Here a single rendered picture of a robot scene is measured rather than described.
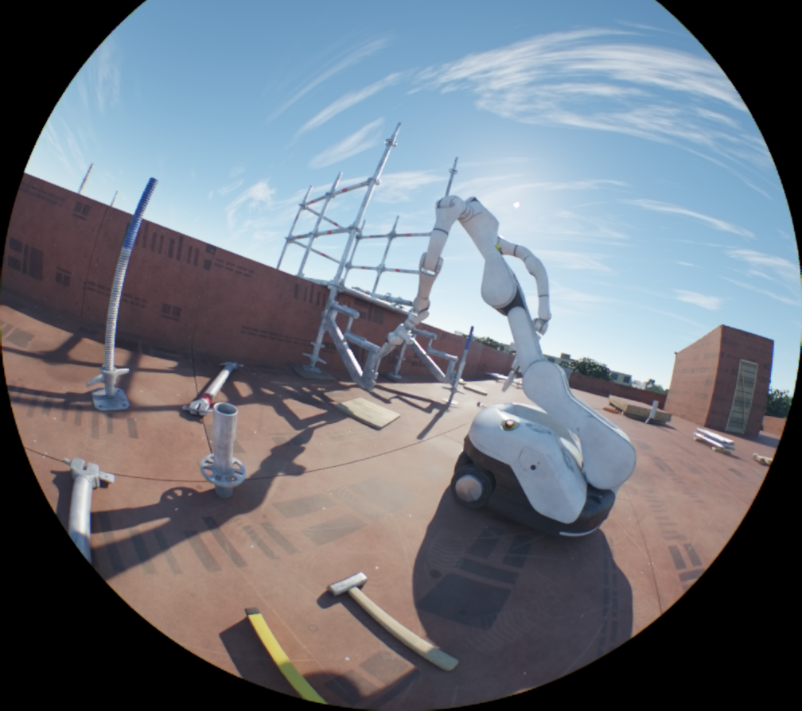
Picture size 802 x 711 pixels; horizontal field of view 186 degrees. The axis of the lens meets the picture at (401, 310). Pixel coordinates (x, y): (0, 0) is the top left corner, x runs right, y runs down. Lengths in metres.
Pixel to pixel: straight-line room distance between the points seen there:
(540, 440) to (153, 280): 2.04
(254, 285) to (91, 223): 1.32
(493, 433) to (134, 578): 0.97
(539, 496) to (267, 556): 0.71
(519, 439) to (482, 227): 0.95
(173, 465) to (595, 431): 1.26
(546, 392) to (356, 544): 0.74
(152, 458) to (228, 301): 1.26
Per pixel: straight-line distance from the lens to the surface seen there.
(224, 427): 0.60
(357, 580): 0.62
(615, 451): 0.94
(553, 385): 0.91
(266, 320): 1.91
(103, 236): 1.91
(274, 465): 0.89
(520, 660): 0.69
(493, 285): 1.04
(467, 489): 0.92
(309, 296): 2.02
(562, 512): 0.85
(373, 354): 1.50
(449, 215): 1.12
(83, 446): 0.90
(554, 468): 0.79
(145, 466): 0.83
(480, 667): 0.64
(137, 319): 1.86
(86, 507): 0.69
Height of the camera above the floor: 0.55
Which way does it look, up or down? 4 degrees up
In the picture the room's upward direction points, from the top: 17 degrees clockwise
